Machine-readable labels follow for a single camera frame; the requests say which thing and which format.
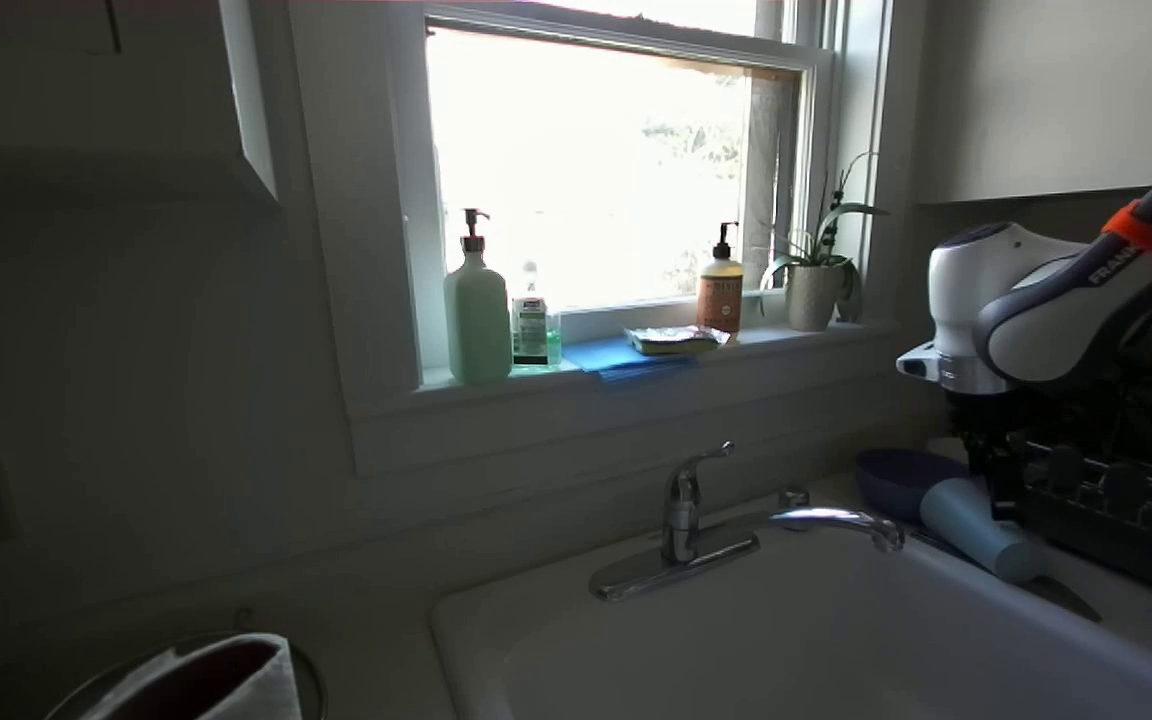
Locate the white cabinet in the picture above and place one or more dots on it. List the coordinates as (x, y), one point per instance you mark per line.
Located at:
(132, 97)
(1033, 97)

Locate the small green-white bottle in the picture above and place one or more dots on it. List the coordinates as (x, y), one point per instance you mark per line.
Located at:
(534, 339)

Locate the blue cloth on sill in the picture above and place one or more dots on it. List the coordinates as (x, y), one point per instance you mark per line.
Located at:
(619, 362)

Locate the light grey-blue tall cup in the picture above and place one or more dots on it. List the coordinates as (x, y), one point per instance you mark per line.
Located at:
(961, 515)

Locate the black dish drying rack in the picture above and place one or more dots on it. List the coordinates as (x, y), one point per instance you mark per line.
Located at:
(1091, 506)

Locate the white upper cabinet right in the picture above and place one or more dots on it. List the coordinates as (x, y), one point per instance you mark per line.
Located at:
(1033, 97)

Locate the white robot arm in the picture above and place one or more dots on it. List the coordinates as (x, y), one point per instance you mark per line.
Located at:
(1020, 310)

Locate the green soap pump bottle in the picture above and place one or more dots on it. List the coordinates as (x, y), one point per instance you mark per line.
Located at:
(478, 313)

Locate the orange soap pump bottle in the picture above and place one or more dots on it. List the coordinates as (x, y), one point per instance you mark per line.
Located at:
(720, 288)

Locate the white kitchen sink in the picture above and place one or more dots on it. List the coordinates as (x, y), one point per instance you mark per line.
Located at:
(811, 625)

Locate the potted plant white pot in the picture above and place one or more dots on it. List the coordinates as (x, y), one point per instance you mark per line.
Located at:
(816, 272)

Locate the white soap dish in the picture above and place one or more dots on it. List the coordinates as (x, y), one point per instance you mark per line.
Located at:
(679, 342)

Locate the paper towel roll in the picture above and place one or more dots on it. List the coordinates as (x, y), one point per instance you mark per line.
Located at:
(216, 676)

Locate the blue bowl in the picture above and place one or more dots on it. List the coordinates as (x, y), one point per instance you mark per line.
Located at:
(898, 483)

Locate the chrome sink faucet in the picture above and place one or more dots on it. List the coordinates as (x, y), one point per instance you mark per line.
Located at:
(691, 544)

